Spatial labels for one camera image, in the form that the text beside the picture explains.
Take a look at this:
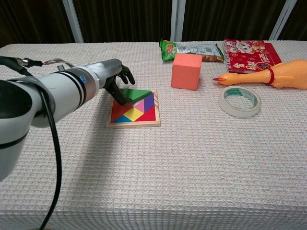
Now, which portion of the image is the green wooden triangle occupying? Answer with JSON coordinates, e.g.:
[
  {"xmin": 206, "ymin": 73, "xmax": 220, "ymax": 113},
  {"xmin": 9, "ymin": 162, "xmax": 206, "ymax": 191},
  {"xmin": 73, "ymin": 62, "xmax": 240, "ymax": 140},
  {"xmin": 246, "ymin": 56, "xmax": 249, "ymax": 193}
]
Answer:
[{"xmin": 119, "ymin": 88, "xmax": 152, "ymax": 103}]

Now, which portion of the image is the green snack packet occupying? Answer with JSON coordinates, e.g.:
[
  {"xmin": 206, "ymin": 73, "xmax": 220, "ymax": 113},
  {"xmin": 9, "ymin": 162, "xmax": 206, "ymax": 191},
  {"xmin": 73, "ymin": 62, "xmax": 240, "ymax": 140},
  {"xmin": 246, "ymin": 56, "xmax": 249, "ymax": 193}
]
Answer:
[{"xmin": 159, "ymin": 38, "xmax": 225, "ymax": 63}]

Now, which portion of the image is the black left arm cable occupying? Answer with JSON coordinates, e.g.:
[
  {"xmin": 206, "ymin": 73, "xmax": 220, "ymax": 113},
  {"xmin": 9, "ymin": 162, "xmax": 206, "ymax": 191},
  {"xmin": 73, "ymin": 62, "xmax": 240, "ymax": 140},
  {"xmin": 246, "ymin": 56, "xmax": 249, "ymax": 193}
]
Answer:
[{"xmin": 0, "ymin": 56, "xmax": 75, "ymax": 230}]

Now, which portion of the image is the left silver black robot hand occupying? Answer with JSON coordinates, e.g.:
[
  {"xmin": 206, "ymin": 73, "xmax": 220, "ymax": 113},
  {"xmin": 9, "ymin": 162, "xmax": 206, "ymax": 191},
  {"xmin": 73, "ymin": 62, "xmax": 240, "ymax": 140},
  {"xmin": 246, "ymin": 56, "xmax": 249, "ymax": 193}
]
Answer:
[{"xmin": 94, "ymin": 58, "xmax": 136, "ymax": 106}]

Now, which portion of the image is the large orange-red tangram triangle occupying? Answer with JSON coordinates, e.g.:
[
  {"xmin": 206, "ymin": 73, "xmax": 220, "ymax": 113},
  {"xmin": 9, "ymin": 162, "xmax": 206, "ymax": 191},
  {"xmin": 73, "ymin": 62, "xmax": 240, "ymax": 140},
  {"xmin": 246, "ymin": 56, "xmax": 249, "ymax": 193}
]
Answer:
[{"xmin": 111, "ymin": 99, "xmax": 133, "ymax": 123}]

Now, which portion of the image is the orange foam cube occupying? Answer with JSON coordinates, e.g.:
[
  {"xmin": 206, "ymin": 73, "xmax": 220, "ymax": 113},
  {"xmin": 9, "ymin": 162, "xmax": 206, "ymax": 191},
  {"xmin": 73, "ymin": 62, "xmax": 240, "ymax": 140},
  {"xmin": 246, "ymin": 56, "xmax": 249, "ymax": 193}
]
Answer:
[{"xmin": 171, "ymin": 53, "xmax": 203, "ymax": 91}]

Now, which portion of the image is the beige woven tablecloth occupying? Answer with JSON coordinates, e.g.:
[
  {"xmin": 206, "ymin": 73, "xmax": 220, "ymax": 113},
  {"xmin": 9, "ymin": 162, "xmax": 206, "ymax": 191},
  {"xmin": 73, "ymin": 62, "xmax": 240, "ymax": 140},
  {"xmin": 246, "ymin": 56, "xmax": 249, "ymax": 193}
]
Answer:
[{"xmin": 0, "ymin": 40, "xmax": 307, "ymax": 230}]

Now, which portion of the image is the yellow rubber chicken toy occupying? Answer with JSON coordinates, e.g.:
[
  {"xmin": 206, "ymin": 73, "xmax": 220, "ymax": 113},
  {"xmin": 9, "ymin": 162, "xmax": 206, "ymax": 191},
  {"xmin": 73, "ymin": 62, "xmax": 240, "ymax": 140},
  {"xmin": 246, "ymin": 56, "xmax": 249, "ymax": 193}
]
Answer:
[{"xmin": 212, "ymin": 58, "xmax": 307, "ymax": 91}]

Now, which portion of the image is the grey metal frame post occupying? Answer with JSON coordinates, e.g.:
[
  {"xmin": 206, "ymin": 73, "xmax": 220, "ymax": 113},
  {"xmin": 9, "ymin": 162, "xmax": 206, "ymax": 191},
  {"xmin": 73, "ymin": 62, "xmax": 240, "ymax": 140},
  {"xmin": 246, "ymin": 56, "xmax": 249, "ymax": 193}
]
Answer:
[
  {"xmin": 170, "ymin": 0, "xmax": 186, "ymax": 42},
  {"xmin": 269, "ymin": 0, "xmax": 298, "ymax": 41},
  {"xmin": 62, "ymin": 0, "xmax": 84, "ymax": 44}
]

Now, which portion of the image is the crimson tangram triangle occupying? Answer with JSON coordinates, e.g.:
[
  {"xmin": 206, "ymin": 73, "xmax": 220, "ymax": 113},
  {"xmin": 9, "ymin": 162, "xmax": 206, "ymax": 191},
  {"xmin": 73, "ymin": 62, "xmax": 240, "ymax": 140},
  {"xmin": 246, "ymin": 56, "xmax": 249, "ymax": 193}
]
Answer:
[{"xmin": 134, "ymin": 105, "xmax": 157, "ymax": 122}]

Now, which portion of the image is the blue tangram triangle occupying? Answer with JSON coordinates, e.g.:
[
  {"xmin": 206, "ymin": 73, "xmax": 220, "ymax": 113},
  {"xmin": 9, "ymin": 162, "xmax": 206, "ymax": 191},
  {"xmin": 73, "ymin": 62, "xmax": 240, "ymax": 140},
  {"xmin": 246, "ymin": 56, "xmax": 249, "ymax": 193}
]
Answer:
[{"xmin": 113, "ymin": 115, "xmax": 134, "ymax": 123}]

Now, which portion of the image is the dark pleated curtain panel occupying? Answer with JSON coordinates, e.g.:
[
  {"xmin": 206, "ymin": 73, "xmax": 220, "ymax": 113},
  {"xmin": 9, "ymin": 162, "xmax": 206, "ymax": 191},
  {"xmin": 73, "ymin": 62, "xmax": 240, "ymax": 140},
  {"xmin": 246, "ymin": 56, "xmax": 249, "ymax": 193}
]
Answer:
[
  {"xmin": 72, "ymin": 0, "xmax": 173, "ymax": 44},
  {"xmin": 279, "ymin": 0, "xmax": 307, "ymax": 41},
  {"xmin": 181, "ymin": 0, "xmax": 287, "ymax": 41},
  {"xmin": 0, "ymin": 0, "xmax": 74, "ymax": 48}
]

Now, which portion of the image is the pink tangram triangle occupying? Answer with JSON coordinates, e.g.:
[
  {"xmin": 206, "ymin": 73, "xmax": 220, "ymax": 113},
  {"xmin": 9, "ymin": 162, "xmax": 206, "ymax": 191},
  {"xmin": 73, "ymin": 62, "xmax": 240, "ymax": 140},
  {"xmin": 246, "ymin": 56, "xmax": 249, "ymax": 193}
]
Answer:
[{"xmin": 133, "ymin": 100, "xmax": 146, "ymax": 113}]

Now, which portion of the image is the purple tangram parallelogram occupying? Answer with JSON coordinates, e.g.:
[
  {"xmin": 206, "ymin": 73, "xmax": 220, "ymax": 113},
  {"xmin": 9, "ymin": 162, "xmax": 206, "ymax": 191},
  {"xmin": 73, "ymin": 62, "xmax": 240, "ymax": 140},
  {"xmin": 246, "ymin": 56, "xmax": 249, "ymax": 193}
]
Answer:
[{"xmin": 143, "ymin": 92, "xmax": 155, "ymax": 113}]

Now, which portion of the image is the white tape roll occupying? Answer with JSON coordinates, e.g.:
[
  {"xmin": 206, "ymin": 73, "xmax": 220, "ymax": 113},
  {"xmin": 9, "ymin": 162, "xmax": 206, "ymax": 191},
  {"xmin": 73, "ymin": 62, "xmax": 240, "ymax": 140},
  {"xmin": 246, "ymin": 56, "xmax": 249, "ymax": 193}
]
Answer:
[{"xmin": 218, "ymin": 86, "xmax": 262, "ymax": 119}]

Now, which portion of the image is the yellow tangram square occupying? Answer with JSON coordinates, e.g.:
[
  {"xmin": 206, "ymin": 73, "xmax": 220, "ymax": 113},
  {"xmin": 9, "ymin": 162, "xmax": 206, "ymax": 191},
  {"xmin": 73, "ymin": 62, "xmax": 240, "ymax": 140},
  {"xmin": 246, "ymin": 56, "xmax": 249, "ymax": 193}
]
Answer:
[{"xmin": 123, "ymin": 107, "xmax": 145, "ymax": 122}]

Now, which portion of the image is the wooden tangram tray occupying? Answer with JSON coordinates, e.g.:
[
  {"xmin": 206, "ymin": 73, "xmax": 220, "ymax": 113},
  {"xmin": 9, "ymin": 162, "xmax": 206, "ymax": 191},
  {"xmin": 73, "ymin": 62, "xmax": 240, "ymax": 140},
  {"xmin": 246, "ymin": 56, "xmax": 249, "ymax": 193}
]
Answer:
[{"xmin": 106, "ymin": 90, "xmax": 162, "ymax": 130}]

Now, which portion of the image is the red spiral desk calendar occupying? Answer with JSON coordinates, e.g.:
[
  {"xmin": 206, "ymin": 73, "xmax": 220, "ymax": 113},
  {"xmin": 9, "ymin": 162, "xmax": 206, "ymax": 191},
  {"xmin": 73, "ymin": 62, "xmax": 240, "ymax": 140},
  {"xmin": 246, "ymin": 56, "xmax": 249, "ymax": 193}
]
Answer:
[{"xmin": 222, "ymin": 38, "xmax": 283, "ymax": 74}]

